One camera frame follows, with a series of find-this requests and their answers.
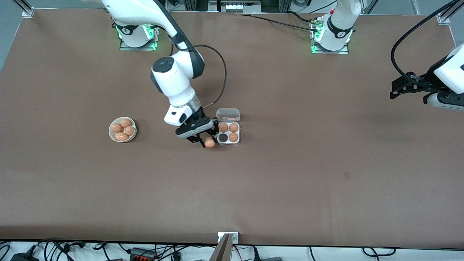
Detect clear plastic egg carton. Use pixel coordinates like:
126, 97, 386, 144
216, 108, 241, 146

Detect black box with orange connectors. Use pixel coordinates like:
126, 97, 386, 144
129, 247, 157, 261

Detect white round bowl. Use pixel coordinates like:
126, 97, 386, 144
109, 117, 137, 143

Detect white power strip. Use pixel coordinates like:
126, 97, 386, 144
219, 0, 262, 14

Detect black power adapter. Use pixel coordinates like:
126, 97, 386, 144
10, 252, 40, 261

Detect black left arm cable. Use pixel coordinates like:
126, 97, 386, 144
390, 0, 464, 88

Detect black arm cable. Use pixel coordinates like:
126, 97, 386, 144
390, 0, 464, 88
187, 44, 228, 109

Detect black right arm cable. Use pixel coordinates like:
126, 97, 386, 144
187, 44, 228, 109

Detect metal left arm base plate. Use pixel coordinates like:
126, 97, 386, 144
311, 16, 350, 55

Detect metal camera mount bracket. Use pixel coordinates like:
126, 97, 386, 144
217, 232, 239, 244

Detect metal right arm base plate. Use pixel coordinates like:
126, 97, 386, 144
119, 14, 159, 51

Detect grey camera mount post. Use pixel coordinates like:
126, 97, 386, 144
209, 233, 233, 261

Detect long black table cable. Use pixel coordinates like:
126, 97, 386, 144
235, 13, 320, 32

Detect black looped cable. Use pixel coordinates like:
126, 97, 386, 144
362, 246, 397, 257

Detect tangled black cables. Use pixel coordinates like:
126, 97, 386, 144
34, 239, 87, 256

